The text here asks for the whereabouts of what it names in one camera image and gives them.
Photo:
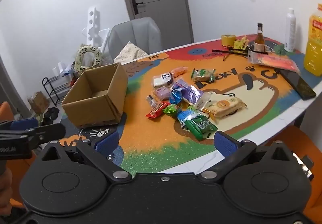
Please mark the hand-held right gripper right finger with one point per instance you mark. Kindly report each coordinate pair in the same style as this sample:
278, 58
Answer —
226, 143

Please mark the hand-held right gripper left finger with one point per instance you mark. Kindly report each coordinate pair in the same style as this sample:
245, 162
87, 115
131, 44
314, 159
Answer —
107, 142

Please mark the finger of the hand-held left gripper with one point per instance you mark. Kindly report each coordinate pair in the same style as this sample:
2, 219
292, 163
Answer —
24, 123
50, 132

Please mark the dark green snack packet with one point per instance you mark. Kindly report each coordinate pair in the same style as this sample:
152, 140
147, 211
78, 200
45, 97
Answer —
201, 126

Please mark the cardboard box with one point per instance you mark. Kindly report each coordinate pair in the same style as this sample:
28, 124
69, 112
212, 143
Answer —
100, 111

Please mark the yellow cracker packet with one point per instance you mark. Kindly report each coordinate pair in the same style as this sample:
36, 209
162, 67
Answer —
224, 107

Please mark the blue green snack packet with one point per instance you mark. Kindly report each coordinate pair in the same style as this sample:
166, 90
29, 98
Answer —
186, 116

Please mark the red snack packet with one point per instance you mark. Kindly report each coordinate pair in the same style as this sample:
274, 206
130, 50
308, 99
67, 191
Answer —
157, 109

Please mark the small black white packet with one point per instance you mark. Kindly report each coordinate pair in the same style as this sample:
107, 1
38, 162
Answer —
151, 100

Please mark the small green snack packet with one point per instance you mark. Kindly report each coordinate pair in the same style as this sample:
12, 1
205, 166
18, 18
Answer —
172, 109

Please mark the purple white cake packet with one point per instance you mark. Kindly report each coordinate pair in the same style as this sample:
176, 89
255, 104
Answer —
188, 89

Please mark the blue foil snack packet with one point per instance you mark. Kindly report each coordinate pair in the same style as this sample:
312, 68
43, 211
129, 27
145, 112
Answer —
176, 97

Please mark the green brown biscuit packet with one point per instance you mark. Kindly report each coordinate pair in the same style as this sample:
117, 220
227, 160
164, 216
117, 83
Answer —
202, 75

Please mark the purple mochi packet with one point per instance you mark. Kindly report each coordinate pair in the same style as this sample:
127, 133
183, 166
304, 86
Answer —
162, 92

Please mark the white rice cake packet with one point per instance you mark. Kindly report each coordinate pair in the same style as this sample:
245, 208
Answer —
161, 82

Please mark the orange snack packet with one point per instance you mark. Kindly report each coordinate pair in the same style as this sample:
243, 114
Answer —
179, 71

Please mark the person's left hand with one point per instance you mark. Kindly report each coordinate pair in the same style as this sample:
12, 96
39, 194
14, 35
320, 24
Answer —
5, 188

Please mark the black slippers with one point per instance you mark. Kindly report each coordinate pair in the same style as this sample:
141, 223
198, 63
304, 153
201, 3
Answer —
50, 114

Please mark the small brown carton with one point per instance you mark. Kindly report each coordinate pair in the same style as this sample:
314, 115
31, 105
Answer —
37, 100

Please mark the orange chair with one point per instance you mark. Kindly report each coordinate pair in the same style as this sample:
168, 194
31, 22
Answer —
20, 181
301, 143

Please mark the black shoe rack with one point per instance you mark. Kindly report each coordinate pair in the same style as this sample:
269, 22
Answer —
50, 79

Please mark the white paper bags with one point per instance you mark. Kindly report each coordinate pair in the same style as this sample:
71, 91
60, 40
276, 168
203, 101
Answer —
59, 69

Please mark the panda print neck pillow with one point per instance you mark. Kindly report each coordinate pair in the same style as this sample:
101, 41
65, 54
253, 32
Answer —
83, 54

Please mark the black clothes hanger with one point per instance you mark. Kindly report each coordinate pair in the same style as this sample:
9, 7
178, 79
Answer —
226, 51

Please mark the dotted cream cushion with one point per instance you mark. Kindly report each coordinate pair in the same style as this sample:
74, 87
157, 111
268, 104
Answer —
128, 53

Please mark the black phone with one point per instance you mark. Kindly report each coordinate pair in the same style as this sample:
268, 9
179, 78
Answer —
299, 85

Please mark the red flat packet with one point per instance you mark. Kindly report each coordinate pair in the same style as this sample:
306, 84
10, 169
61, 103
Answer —
274, 62

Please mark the yellow crumpled wrapper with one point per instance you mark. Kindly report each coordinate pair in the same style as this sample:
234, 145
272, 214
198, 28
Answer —
241, 43

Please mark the yellow tape roll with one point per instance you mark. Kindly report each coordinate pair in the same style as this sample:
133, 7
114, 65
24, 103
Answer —
228, 40

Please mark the brown glass bottle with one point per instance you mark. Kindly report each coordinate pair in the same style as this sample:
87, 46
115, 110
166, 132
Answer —
259, 41

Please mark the grey chair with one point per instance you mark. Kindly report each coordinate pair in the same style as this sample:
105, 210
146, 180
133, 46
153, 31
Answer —
135, 33

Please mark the white rack with holes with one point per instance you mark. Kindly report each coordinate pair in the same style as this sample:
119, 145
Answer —
91, 20

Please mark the orange juice bottle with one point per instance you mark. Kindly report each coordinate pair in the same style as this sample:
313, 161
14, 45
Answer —
313, 50

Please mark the white spray bottle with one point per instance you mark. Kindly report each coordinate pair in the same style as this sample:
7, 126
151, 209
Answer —
290, 30

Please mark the grey door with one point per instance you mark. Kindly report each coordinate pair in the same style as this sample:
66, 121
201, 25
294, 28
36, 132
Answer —
161, 12

